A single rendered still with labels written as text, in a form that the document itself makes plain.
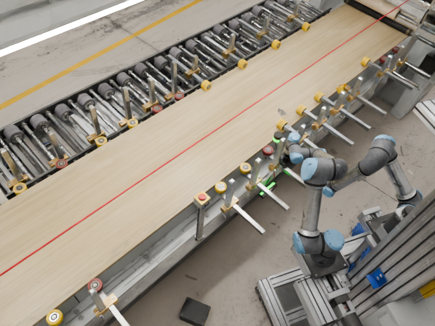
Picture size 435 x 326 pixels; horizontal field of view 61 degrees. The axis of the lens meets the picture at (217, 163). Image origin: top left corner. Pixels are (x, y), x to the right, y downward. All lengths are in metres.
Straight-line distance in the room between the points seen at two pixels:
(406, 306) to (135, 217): 1.59
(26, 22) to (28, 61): 3.96
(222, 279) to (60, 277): 1.39
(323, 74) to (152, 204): 2.01
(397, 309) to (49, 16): 1.92
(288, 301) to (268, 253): 0.52
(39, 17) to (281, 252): 2.71
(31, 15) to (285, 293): 2.50
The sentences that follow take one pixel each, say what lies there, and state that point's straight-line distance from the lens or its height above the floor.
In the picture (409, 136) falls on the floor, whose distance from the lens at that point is 4.79.
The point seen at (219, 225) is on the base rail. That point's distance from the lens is 2.61.
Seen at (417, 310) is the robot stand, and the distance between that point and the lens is 2.16.
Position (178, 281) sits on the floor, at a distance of 3.18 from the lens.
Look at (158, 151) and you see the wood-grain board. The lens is 2.70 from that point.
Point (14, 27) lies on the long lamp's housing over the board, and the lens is 1.24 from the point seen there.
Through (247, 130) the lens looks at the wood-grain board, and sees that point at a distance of 2.88.
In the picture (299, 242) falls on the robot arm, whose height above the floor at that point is 1.26.
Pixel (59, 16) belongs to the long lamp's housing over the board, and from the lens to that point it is 1.28.
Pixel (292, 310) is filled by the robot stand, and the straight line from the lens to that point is 2.98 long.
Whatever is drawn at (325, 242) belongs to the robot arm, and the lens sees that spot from 2.07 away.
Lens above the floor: 3.01
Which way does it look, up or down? 53 degrees down
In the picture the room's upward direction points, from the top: 7 degrees clockwise
